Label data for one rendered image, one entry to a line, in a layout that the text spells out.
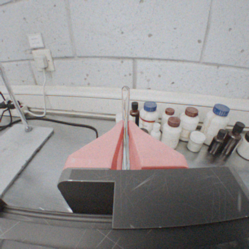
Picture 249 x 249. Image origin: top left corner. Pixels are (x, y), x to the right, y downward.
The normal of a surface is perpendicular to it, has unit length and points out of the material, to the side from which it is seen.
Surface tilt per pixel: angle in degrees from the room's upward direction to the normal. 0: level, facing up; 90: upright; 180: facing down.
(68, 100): 90
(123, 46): 90
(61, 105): 90
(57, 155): 0
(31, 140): 0
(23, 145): 0
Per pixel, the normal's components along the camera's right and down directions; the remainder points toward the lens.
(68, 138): -0.01, -0.79
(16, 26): -0.17, 0.60
